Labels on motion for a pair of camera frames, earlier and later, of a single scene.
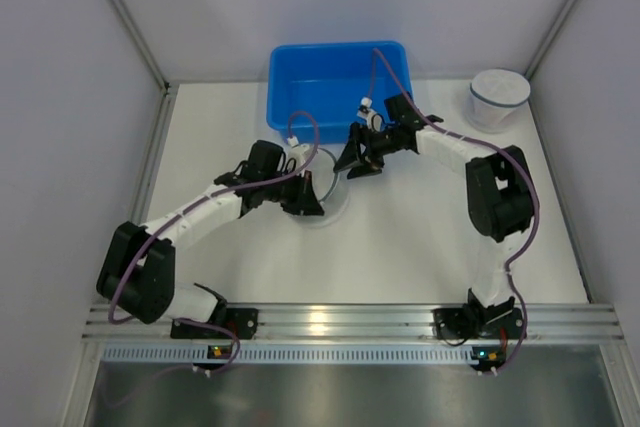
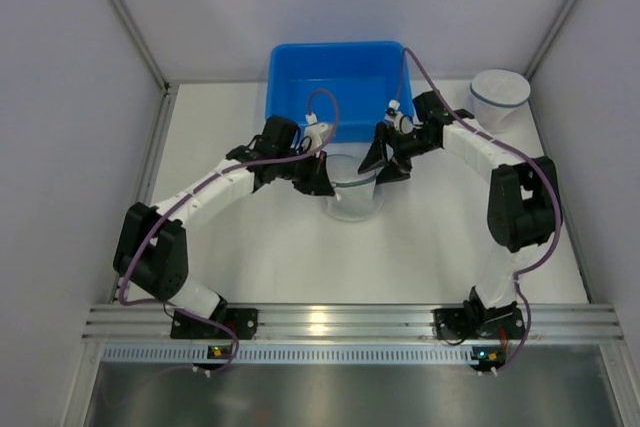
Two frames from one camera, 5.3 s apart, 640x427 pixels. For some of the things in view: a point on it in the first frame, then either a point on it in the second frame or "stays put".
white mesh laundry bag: [493, 95] stays put
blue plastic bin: [315, 91] stays put
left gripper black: [295, 193] -> [304, 169]
